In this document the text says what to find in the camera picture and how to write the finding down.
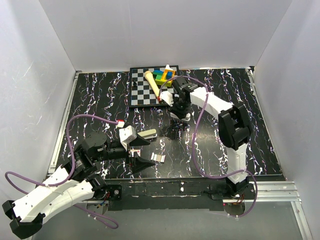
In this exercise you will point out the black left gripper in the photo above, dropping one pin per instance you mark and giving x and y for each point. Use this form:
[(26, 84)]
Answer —
[(138, 164)]

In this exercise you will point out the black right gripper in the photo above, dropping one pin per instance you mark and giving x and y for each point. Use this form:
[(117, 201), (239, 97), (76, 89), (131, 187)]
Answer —
[(180, 114)]

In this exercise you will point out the red white staple box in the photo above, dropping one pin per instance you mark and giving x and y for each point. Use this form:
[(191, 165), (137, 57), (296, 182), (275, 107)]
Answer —
[(159, 158)]

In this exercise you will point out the cream white stapler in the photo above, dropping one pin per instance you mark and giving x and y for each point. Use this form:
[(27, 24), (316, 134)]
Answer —
[(148, 134)]

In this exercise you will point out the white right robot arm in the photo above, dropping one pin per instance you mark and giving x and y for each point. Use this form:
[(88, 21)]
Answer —
[(234, 127)]

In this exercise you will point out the red white staple box sleeve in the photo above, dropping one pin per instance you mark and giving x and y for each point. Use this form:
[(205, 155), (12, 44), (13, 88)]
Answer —
[(132, 151)]

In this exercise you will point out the yellow green toy block tray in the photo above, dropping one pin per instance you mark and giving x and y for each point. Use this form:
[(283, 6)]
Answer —
[(160, 77)]

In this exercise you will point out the white chess piece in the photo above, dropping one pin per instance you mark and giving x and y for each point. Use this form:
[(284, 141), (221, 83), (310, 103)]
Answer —
[(167, 67)]

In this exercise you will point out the black white chessboard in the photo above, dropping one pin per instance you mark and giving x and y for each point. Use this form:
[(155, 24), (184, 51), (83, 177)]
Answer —
[(142, 95)]

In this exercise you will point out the cream wooden rolling pin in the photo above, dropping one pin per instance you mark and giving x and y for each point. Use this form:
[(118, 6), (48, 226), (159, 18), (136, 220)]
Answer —
[(149, 77)]

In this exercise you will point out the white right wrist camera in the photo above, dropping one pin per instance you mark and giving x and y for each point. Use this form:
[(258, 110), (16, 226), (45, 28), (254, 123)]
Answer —
[(167, 97)]

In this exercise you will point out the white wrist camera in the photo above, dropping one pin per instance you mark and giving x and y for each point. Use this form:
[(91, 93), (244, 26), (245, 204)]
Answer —
[(127, 134), (167, 97)]

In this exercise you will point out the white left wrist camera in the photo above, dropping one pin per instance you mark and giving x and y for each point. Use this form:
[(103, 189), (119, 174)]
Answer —
[(127, 134)]

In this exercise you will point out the black mounting base plate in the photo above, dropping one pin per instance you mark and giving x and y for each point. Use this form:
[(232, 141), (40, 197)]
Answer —
[(176, 194)]

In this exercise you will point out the aluminium rail frame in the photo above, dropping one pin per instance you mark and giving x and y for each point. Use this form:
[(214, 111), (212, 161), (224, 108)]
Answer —
[(271, 211)]

